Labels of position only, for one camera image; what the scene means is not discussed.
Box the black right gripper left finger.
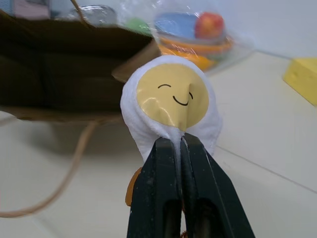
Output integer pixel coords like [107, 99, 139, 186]
[126, 137, 184, 238]

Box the yellow cheese wedge plush toy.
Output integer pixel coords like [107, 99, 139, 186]
[282, 57, 317, 107]

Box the brown paper bag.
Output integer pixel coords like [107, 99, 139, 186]
[0, 0, 161, 219]

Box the clear plastic bag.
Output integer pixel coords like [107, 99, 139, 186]
[116, 0, 256, 75]

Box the orange bowl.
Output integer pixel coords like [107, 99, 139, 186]
[157, 37, 233, 70]

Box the clear glass jar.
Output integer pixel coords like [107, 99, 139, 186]
[54, 4, 118, 27]

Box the white fried egg plush toy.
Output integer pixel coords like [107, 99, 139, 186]
[119, 55, 223, 162]

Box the blue plate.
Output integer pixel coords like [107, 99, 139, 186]
[155, 12, 200, 39]

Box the green round object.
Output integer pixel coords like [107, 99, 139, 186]
[125, 17, 152, 35]

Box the red apple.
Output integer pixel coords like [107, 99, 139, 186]
[195, 12, 225, 39]

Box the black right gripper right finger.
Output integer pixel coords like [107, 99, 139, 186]
[180, 133, 256, 238]

